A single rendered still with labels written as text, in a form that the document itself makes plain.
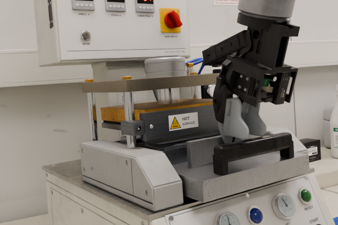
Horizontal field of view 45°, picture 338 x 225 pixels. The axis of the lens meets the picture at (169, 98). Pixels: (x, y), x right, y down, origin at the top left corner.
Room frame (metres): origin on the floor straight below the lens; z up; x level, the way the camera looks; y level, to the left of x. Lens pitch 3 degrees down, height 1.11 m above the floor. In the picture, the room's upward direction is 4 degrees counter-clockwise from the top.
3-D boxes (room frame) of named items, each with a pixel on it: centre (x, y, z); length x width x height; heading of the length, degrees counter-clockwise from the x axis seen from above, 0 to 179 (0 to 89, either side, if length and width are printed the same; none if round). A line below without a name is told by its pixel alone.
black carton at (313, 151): (1.38, -0.45, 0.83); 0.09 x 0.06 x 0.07; 123
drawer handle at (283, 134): (0.61, -0.12, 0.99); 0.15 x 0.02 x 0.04; 124
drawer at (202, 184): (0.72, -0.05, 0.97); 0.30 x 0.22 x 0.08; 34
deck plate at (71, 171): (0.82, 0.02, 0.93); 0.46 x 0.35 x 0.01; 34
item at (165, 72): (0.83, 0.00, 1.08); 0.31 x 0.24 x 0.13; 124
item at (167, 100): (0.80, 0.00, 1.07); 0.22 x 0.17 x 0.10; 124
